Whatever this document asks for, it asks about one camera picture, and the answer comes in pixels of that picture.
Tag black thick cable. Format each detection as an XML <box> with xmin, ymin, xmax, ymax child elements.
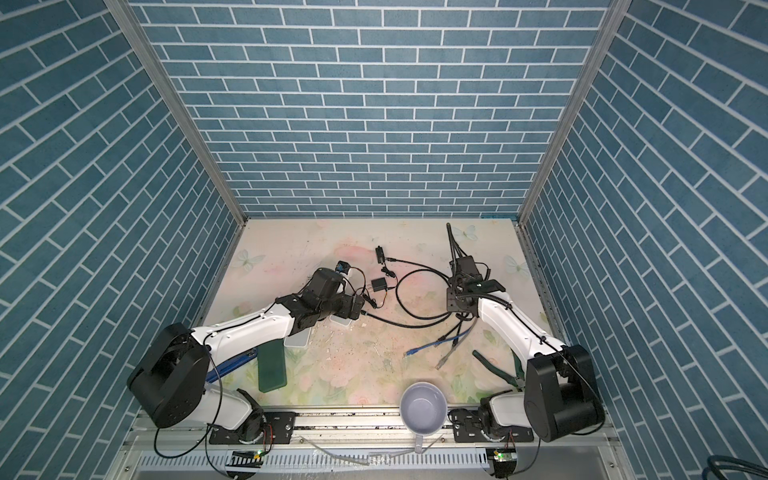
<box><xmin>362</xmin><ymin>256</ymin><xmax>457</xmax><ymax>330</ymax></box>

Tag black power adapter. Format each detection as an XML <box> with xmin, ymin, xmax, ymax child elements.
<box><xmin>375</xmin><ymin>246</ymin><xmax>397</xmax><ymax>278</ymax></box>
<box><xmin>360</xmin><ymin>277</ymin><xmax>389</xmax><ymax>309</ymax></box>

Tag blue ethernet cable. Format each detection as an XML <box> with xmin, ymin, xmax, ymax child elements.
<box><xmin>404</xmin><ymin>326</ymin><xmax>475</xmax><ymax>359</ymax></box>

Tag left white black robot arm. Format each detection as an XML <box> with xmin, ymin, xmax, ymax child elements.
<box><xmin>127</xmin><ymin>268</ymin><xmax>364</xmax><ymax>431</ymax></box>

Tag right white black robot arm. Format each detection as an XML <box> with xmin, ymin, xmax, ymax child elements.
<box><xmin>447</xmin><ymin>256</ymin><xmax>606</xmax><ymax>442</ymax></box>

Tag lavender mug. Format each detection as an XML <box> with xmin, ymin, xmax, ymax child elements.
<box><xmin>399</xmin><ymin>381</ymin><xmax>448</xmax><ymax>454</ymax></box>

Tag grey ethernet cable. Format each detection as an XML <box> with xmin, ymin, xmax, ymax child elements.
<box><xmin>435</xmin><ymin>323</ymin><xmax>478</xmax><ymax>370</ymax></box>

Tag green network switch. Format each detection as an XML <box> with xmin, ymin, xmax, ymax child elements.
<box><xmin>257</xmin><ymin>339</ymin><xmax>287</xmax><ymax>393</ymax></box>

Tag green handled pliers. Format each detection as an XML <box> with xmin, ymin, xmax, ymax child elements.
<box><xmin>472</xmin><ymin>350</ymin><xmax>525</xmax><ymax>391</ymax></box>

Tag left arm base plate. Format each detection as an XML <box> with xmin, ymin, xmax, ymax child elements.
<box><xmin>209</xmin><ymin>411</ymin><xmax>297</xmax><ymax>446</ymax></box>

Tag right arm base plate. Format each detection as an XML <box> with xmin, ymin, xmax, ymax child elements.
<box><xmin>447</xmin><ymin>408</ymin><xmax>534</xmax><ymax>443</ymax></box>

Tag aluminium frame rail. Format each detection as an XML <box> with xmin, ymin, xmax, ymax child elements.
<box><xmin>106</xmin><ymin>407</ymin><xmax>634</xmax><ymax>479</ymax></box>

